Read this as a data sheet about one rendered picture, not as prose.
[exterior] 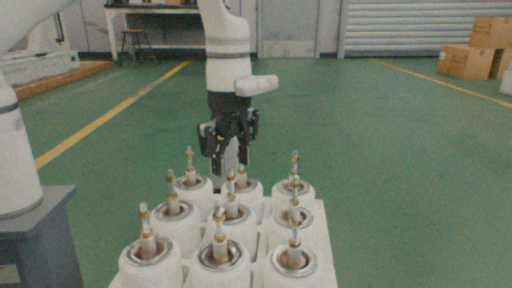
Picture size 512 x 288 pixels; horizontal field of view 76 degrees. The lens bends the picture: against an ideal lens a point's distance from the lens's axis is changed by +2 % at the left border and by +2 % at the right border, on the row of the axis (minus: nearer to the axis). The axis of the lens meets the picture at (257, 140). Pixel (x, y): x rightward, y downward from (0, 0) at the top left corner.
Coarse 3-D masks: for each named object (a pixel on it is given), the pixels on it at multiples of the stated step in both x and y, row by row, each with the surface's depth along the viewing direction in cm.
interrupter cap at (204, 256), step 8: (232, 240) 55; (200, 248) 53; (208, 248) 54; (232, 248) 54; (240, 248) 53; (200, 256) 52; (208, 256) 52; (232, 256) 52; (240, 256) 52; (200, 264) 50; (208, 264) 50; (216, 264) 50; (224, 264) 50; (232, 264) 50; (216, 272) 49
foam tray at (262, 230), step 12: (216, 204) 83; (264, 204) 80; (264, 216) 75; (324, 216) 75; (204, 228) 71; (264, 228) 71; (324, 228) 71; (204, 240) 67; (264, 240) 67; (324, 240) 67; (264, 252) 64; (324, 252) 64; (252, 264) 61; (324, 264) 61; (252, 276) 59; (324, 276) 58
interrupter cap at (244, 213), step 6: (222, 204) 66; (240, 204) 66; (222, 210) 64; (240, 210) 64; (246, 210) 64; (240, 216) 62; (246, 216) 62; (222, 222) 60; (228, 222) 60; (234, 222) 60; (240, 222) 60
